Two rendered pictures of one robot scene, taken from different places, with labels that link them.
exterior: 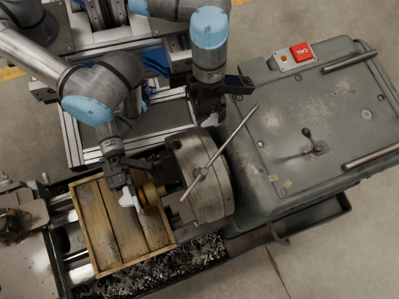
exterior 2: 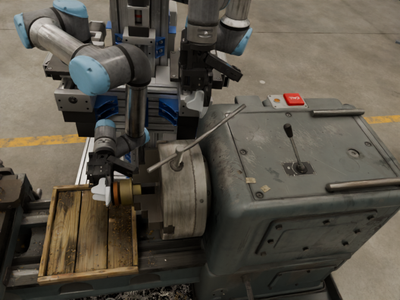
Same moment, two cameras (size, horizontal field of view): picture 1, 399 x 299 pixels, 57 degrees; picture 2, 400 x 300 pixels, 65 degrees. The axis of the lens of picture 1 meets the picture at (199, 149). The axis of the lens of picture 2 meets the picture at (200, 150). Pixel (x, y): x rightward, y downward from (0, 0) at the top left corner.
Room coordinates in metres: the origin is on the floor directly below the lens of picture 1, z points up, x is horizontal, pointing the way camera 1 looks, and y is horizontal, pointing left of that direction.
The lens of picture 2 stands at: (-0.27, -0.23, 1.91)
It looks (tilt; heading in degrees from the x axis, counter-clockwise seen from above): 46 degrees down; 16
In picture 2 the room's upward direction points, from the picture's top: 10 degrees clockwise
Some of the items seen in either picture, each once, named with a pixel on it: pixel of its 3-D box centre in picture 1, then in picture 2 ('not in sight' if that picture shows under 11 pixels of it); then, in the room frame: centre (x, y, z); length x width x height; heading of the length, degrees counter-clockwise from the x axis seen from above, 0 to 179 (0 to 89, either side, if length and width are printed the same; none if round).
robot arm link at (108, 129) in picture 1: (105, 129); (105, 135); (0.40, 0.33, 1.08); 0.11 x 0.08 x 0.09; 33
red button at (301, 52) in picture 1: (301, 53); (293, 100); (0.73, -0.26, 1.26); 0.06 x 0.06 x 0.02; 33
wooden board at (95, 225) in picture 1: (122, 215); (93, 227); (0.15, 0.23, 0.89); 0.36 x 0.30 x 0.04; 33
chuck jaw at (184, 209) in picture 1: (183, 210); (153, 213); (0.18, 0.01, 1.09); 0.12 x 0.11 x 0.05; 33
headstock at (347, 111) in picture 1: (296, 134); (284, 179); (0.53, -0.33, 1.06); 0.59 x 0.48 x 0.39; 123
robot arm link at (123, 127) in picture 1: (113, 135); (111, 151); (0.42, 0.32, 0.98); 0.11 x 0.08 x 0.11; 157
